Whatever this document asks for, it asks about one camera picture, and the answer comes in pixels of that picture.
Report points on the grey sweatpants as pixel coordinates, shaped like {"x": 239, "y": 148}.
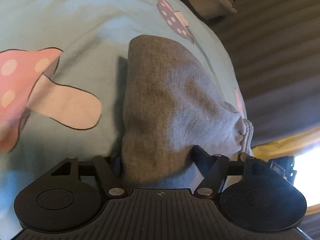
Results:
{"x": 172, "y": 104}

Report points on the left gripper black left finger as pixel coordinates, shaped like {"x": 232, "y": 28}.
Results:
{"x": 100, "y": 168}

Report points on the white fluffy chair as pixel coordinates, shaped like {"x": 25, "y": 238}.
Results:
{"x": 209, "y": 9}

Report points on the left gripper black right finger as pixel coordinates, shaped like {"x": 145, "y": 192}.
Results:
{"x": 215, "y": 169}

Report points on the light blue mushroom duvet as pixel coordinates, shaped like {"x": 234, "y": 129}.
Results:
{"x": 64, "y": 74}

